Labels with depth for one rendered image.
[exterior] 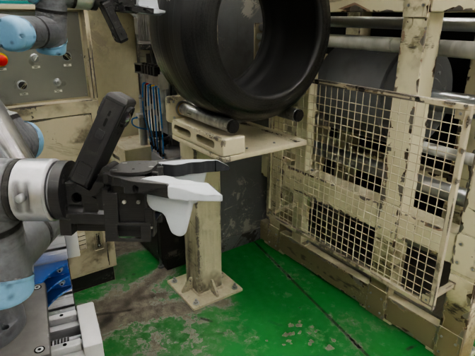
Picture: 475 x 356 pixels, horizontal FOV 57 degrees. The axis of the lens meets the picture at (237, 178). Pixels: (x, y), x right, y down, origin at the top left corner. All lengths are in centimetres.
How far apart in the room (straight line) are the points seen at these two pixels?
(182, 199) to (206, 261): 158
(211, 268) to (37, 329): 127
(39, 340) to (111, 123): 47
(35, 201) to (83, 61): 147
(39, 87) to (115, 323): 103
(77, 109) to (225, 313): 108
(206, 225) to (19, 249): 138
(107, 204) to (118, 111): 10
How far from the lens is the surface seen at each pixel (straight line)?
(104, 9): 127
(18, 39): 111
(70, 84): 196
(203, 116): 150
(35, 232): 65
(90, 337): 91
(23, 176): 54
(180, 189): 44
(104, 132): 50
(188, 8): 130
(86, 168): 52
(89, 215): 53
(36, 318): 91
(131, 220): 51
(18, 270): 62
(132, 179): 47
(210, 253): 201
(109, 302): 215
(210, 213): 192
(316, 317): 201
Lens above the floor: 124
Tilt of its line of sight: 21 degrees down
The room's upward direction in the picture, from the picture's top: straight up
